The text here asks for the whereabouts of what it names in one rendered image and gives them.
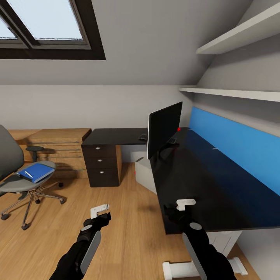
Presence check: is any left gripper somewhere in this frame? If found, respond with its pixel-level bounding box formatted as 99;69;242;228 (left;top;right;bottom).
84;213;111;229

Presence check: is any swivel chair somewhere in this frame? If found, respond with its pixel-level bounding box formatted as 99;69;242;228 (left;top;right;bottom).
0;125;65;230

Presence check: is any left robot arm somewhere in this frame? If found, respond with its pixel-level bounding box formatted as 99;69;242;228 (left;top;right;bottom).
49;204;111;280

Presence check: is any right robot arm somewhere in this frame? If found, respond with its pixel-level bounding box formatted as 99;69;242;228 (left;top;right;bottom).
164;199;237;280

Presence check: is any folder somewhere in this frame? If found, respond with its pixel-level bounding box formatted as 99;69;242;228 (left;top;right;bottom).
17;163;55;184

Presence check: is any keyboard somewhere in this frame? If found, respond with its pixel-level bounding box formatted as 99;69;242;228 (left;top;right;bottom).
139;134;177;144

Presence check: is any monitor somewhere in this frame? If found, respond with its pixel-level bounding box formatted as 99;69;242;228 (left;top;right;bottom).
147;101;182;163

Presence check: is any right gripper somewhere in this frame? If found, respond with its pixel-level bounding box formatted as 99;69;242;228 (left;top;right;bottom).
164;205;192;224

